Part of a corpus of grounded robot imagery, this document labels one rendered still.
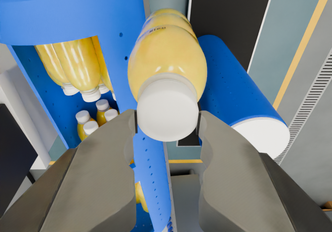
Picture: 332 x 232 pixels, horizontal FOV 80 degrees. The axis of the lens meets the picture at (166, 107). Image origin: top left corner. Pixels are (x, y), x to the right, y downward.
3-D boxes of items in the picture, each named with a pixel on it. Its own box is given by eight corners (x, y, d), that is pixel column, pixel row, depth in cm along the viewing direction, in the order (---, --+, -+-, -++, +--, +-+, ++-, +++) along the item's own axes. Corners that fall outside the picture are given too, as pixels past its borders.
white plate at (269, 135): (213, 171, 84) (213, 169, 85) (279, 165, 84) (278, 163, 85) (217, 123, 68) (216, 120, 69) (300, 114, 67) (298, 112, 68)
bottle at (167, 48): (195, 51, 30) (224, 133, 15) (150, 62, 31) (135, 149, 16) (186, 0, 26) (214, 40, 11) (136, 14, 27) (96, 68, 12)
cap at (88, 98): (82, 97, 42) (84, 104, 43) (100, 92, 43) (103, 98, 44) (79, 89, 45) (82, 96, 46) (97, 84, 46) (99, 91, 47)
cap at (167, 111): (199, 119, 14) (203, 136, 13) (148, 129, 15) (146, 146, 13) (190, 70, 12) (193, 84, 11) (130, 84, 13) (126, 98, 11)
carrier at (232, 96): (187, 73, 155) (224, 69, 154) (212, 169, 86) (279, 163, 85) (186, 36, 138) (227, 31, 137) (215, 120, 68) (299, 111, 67)
